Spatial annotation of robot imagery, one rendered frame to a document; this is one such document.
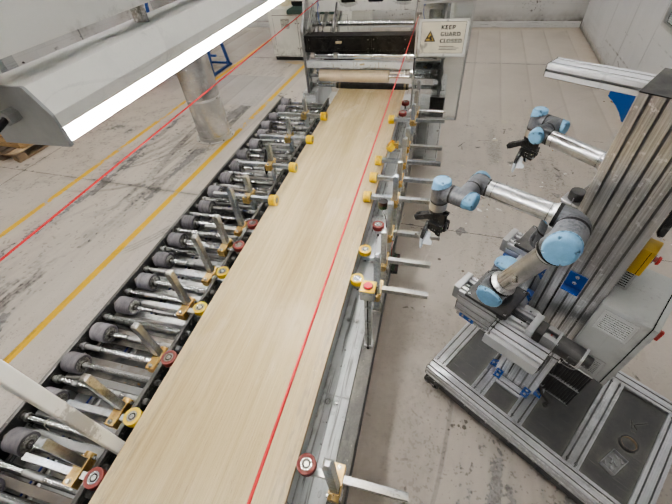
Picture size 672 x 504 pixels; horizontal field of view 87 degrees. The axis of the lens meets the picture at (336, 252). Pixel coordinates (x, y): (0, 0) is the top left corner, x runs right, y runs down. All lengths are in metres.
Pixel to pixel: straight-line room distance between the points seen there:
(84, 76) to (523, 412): 2.54
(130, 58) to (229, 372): 1.50
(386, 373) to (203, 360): 1.37
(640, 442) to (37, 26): 2.96
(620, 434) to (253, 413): 2.09
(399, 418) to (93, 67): 2.47
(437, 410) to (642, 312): 1.39
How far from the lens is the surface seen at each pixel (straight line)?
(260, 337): 1.97
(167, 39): 0.80
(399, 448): 2.63
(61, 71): 0.65
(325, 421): 2.02
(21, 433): 2.38
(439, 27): 4.18
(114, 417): 2.13
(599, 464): 2.70
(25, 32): 0.64
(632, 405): 2.96
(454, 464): 2.65
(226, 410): 1.84
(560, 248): 1.44
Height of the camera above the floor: 2.52
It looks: 45 degrees down
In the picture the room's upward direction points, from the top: 6 degrees counter-clockwise
